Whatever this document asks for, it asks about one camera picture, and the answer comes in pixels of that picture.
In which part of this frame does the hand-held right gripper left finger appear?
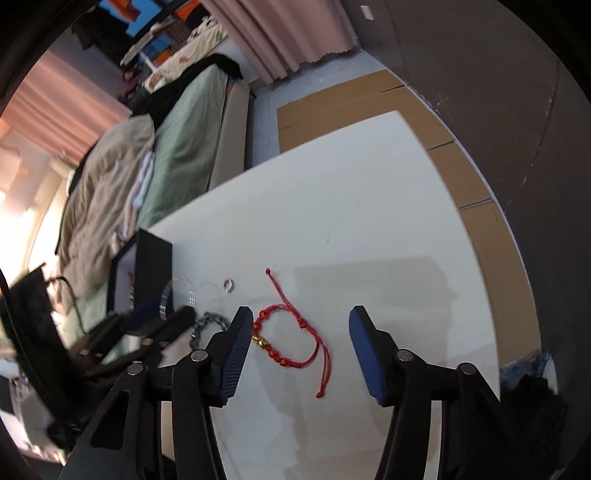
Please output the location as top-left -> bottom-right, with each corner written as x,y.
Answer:
58,305 -> 254,480

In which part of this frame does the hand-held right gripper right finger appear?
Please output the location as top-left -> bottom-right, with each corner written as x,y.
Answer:
348,305 -> 546,480

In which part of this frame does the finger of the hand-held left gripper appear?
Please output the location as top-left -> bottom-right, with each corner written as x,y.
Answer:
121,295 -> 162,335
148,305 -> 197,344

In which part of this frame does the clear thin bangle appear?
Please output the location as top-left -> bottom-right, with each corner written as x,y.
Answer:
161,275 -> 198,320

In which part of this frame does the grey bead bracelet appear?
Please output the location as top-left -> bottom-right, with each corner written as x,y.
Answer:
189,311 -> 232,352

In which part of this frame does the red string bracelet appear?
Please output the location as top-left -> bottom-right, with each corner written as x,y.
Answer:
252,268 -> 331,398

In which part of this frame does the black jewelry box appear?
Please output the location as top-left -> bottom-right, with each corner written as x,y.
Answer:
107,229 -> 173,319

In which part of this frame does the beige blanket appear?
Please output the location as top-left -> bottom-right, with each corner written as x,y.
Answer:
58,115 -> 155,296

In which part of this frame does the pink white cloth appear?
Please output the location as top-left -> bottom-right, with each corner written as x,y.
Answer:
111,152 -> 155,245

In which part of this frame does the person's jeans leg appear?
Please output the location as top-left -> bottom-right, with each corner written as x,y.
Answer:
501,353 -> 555,393

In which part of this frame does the bed with green sheet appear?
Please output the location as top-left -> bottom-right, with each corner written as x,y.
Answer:
139,65 -> 252,227

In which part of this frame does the flat cardboard sheet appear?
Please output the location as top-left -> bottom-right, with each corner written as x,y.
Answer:
276,70 -> 542,365

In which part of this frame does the dark cloth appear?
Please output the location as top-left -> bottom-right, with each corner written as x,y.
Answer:
508,374 -> 570,462

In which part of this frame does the pink curtain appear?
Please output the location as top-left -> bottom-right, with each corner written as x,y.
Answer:
201,0 -> 361,84
0,48 -> 132,167

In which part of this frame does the black clothing on bed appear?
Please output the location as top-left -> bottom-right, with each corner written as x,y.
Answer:
131,53 -> 243,121

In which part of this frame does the printed cushion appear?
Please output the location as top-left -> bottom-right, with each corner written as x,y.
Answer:
141,14 -> 232,90

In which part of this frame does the dark framed window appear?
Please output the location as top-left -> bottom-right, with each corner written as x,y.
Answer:
99,0 -> 204,38

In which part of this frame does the black cable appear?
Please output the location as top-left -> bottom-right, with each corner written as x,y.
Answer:
46,276 -> 85,334

